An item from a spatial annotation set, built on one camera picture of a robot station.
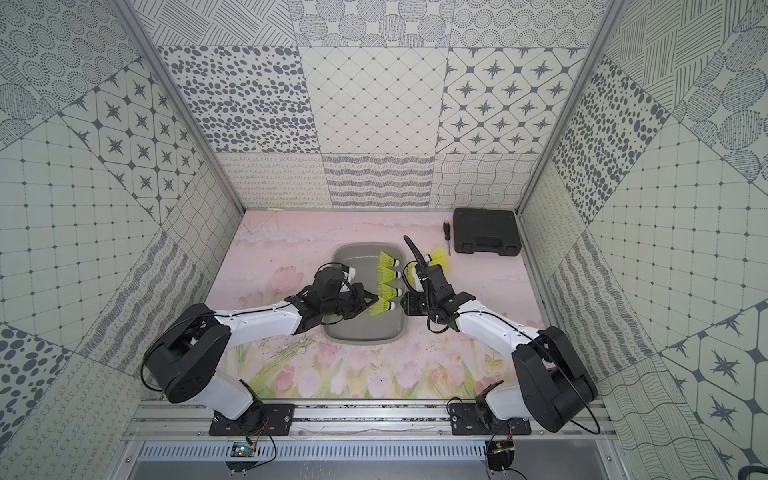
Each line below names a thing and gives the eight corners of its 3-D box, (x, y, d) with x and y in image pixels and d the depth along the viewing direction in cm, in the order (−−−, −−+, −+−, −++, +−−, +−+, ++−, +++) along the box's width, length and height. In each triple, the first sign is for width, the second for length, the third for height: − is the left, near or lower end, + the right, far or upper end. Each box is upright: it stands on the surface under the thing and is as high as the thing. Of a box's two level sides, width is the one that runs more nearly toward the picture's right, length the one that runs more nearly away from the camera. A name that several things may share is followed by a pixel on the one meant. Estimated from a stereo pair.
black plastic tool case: (456, 258, 109) (459, 247, 104) (449, 218, 122) (451, 207, 117) (521, 258, 109) (527, 248, 104) (507, 218, 122) (512, 207, 117)
